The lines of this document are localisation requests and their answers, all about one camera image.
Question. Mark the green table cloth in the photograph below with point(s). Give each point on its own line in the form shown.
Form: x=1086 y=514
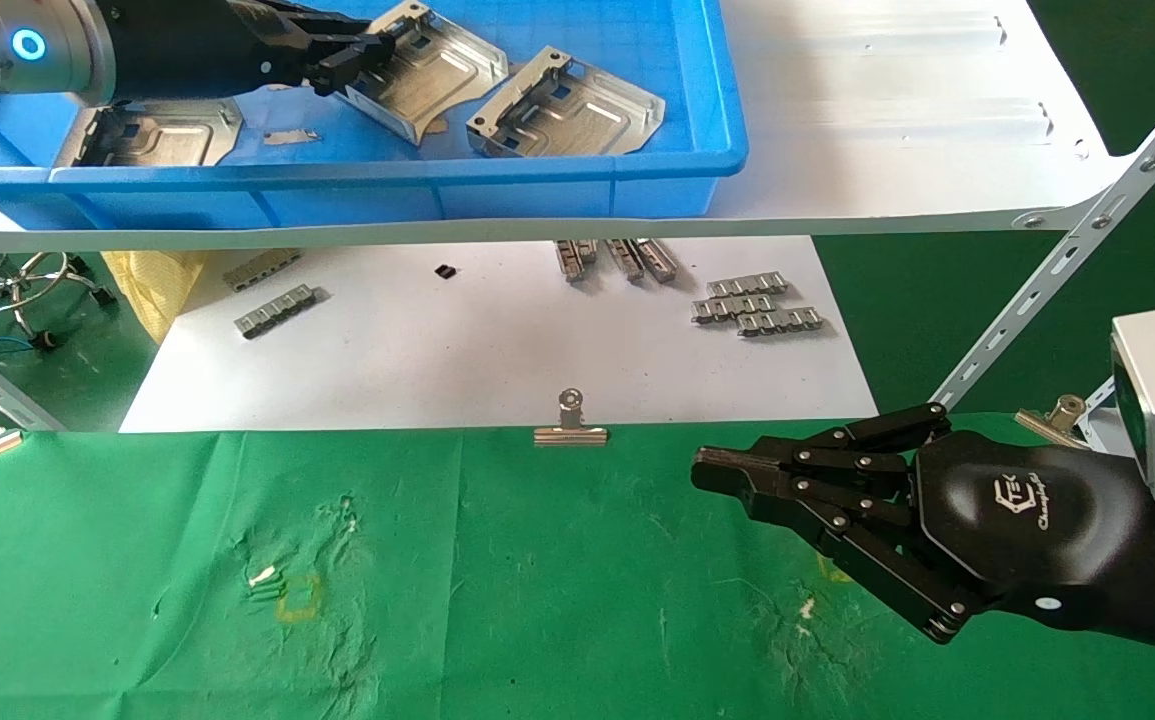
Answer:
x=537 y=580

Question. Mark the grey slotted metal rail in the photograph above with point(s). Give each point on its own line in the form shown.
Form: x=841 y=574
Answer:
x=625 y=260
x=262 y=270
x=659 y=260
x=780 y=322
x=277 y=310
x=572 y=260
x=734 y=308
x=747 y=285

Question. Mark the blue plastic bin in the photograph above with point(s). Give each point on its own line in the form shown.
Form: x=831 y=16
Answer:
x=537 y=200

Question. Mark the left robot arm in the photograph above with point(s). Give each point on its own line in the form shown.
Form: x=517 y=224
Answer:
x=17 y=45

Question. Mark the stamped metal bracket part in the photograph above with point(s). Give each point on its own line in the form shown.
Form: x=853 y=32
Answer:
x=577 y=110
x=437 y=70

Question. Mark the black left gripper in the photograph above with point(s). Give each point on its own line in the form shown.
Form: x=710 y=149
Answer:
x=187 y=45

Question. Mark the white metal shelf board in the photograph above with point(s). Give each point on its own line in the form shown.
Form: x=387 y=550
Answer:
x=887 y=150

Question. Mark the yellow cloth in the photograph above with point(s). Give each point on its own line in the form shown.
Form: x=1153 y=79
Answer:
x=157 y=290

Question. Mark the chrome chair base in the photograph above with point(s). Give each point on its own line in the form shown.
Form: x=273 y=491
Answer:
x=27 y=290

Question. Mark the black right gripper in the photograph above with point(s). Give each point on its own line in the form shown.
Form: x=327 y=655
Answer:
x=1037 y=530

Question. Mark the metal bracket with notched corner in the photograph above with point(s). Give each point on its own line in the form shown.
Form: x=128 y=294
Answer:
x=177 y=135

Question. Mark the white perforated diagonal strut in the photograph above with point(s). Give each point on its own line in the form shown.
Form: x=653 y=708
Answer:
x=1087 y=235

